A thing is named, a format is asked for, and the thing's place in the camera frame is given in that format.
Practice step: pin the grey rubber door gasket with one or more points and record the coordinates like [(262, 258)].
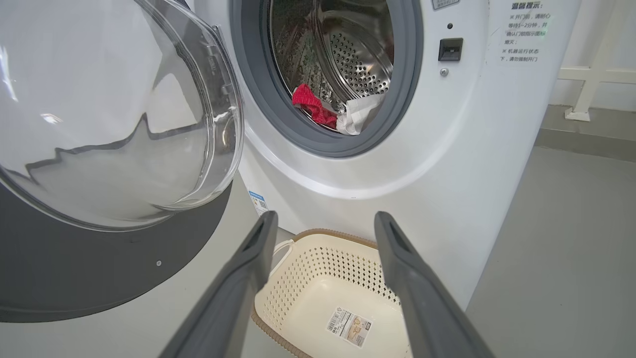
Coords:
[(258, 99)]

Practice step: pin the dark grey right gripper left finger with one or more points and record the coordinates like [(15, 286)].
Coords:
[(233, 298)]

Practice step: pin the white front-load washing machine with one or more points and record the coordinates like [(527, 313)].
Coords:
[(447, 174)]

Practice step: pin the black-rimmed glass washer door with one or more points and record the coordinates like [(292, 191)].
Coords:
[(99, 268)]

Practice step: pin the steel washing machine drum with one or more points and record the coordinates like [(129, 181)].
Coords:
[(357, 59)]

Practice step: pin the red and white garment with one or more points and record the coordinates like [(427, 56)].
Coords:
[(310, 104)]

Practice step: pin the blue energy label sticker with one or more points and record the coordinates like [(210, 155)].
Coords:
[(258, 203)]

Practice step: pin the white printed product label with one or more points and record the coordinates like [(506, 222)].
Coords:
[(348, 325)]

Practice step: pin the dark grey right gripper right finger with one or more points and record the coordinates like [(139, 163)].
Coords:
[(422, 308)]

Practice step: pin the cream basket with brown rim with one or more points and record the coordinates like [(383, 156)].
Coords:
[(318, 298)]

